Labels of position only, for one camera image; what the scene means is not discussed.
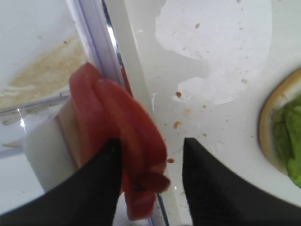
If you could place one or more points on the bottom bun slice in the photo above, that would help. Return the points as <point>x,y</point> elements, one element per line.
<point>283,93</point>

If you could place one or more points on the white tray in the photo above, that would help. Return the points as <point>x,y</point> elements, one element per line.
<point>209,66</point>

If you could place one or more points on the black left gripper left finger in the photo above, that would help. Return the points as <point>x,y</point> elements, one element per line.
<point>88,198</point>

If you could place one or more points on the green lettuce leaf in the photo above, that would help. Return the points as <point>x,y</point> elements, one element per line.
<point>286,132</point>

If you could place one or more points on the white plastic block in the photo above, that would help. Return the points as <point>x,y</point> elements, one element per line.
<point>53,148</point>

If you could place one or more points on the clear plastic divider upper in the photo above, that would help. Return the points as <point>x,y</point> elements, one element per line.
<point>16,122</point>

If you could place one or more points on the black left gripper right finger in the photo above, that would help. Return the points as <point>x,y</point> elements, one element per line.
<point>216,196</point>

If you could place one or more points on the red tomato slices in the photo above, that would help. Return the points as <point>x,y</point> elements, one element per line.
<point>104,110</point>

